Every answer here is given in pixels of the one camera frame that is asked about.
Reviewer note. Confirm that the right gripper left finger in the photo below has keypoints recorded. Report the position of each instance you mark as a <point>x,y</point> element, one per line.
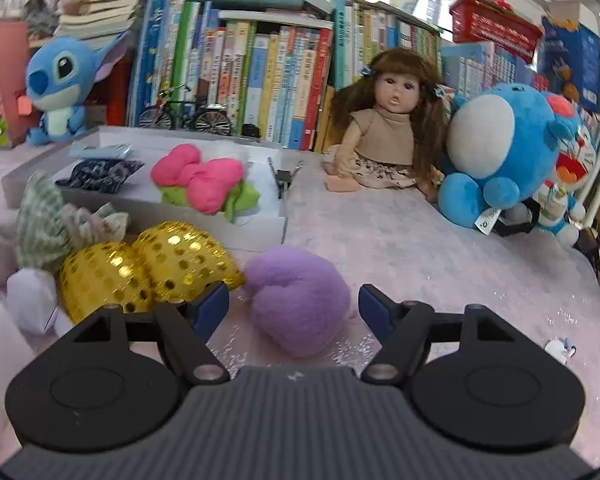
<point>184,332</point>

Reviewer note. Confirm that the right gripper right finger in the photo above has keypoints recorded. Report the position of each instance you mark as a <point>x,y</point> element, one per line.
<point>402,331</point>

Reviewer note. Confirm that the gold sequin plush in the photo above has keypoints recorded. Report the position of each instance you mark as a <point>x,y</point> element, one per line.
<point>170,262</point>

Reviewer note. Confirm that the purple plush heart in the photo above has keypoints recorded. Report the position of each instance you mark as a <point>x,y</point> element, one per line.
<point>297,299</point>

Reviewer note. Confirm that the white foam block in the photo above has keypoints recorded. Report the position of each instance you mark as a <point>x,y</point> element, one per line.
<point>32,301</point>

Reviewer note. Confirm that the green striped fabric scrunchie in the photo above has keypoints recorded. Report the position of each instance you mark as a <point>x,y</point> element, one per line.
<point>48,229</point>

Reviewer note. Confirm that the pink green plush bow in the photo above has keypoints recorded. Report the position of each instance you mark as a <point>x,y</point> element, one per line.
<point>210,181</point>

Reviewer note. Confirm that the shallow grey cardboard tray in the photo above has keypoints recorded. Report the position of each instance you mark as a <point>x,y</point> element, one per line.
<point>253,218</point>

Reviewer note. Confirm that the dark blue patterned pouch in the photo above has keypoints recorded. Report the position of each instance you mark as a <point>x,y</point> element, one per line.
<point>101,175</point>

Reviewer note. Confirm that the black binder clip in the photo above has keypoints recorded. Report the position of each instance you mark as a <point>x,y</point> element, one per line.
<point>283,178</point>

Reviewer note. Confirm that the Doraemon plush toy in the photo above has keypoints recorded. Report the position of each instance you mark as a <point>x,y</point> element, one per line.
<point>561,212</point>

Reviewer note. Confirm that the brown haired baby doll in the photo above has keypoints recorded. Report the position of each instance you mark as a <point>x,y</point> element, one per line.
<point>391,127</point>

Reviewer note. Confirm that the light blue plastic packet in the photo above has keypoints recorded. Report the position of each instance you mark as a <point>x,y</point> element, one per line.
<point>109,152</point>

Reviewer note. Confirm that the blue round plush monster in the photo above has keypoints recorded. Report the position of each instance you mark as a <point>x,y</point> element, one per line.
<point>501,146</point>

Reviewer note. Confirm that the miniature black bicycle model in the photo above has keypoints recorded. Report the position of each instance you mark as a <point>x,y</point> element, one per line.
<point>169,113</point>

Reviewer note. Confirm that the blue Stitch plush toy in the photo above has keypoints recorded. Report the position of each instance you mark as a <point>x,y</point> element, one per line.
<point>59,78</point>

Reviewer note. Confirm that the row of upright books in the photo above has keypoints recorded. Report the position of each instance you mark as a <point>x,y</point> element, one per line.
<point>273,64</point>

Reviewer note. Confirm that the red plastic basket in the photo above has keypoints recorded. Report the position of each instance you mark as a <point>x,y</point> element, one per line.
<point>486,20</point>

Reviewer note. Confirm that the blue cardboard box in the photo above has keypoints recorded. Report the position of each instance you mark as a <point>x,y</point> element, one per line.
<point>569,58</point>

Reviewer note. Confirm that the stack of horizontal books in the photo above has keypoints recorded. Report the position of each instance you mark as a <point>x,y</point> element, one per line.
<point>96,22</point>

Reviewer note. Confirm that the pink wooden house model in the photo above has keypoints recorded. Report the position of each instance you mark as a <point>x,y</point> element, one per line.
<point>15,107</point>

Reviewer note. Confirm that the grey crumpled cloth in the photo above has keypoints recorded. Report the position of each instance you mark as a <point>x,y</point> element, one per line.
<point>41,20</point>

